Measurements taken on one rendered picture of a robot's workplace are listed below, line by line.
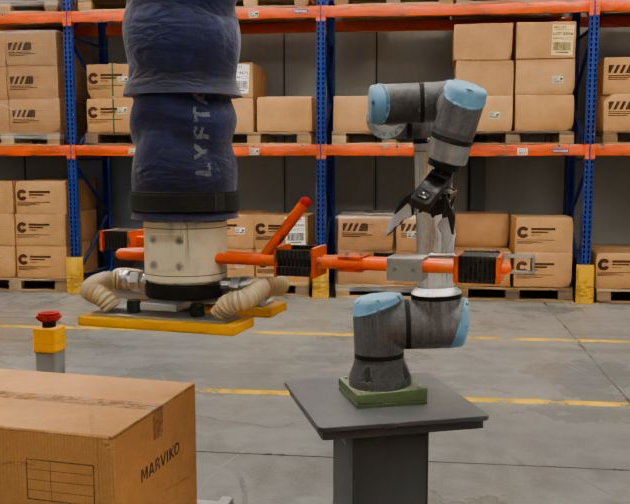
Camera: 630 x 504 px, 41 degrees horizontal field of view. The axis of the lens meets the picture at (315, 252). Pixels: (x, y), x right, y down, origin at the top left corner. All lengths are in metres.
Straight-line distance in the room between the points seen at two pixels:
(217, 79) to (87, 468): 0.79
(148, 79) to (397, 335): 1.18
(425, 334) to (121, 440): 1.10
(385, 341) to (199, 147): 1.06
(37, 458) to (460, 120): 1.09
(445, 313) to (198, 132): 1.11
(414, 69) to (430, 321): 7.81
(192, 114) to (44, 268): 8.20
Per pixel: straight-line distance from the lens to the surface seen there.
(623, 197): 10.40
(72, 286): 9.55
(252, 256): 1.67
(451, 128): 1.80
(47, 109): 9.63
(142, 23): 1.69
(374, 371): 2.52
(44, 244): 9.76
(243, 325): 1.62
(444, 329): 2.50
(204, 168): 1.65
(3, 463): 1.84
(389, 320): 2.49
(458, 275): 1.57
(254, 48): 10.39
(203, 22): 1.67
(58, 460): 1.76
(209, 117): 1.66
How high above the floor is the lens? 1.48
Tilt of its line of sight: 6 degrees down
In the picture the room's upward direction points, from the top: straight up
